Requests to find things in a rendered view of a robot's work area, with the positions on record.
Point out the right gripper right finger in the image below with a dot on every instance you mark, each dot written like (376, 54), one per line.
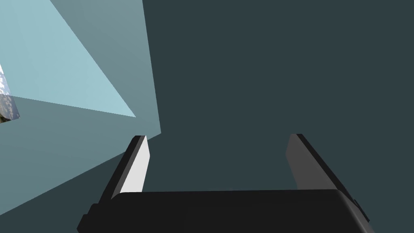
(310, 168)

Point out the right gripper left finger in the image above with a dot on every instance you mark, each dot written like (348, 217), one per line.
(134, 171)

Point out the window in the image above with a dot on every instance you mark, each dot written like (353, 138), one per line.
(6, 103)

